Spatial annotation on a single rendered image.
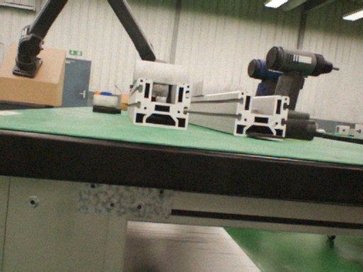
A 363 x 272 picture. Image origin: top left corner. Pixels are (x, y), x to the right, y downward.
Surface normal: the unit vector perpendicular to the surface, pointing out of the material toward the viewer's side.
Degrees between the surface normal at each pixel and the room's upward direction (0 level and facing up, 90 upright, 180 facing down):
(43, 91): 90
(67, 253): 90
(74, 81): 90
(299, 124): 90
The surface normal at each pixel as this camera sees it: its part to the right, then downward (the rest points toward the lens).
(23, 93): 0.15, 0.08
